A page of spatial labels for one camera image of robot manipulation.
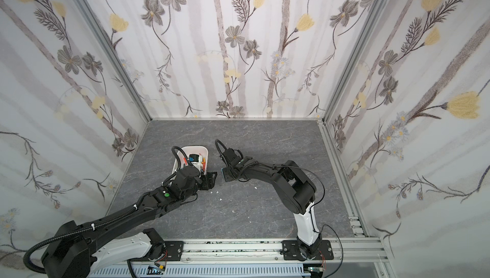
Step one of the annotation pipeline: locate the white plastic storage box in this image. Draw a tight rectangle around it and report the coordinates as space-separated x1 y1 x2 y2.
171 146 209 175

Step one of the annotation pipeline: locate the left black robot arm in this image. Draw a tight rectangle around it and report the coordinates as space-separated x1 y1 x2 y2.
23 146 217 277

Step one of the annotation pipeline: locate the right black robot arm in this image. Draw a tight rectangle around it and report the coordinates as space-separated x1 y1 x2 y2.
215 139 334 261

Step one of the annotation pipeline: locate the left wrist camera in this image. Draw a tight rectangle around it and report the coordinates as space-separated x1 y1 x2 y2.
188 154 204 167

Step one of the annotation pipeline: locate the white cable duct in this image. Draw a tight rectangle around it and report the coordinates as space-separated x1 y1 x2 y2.
87 264 311 278

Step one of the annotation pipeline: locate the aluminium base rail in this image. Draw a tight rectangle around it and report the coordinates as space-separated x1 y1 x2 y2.
70 237 395 278

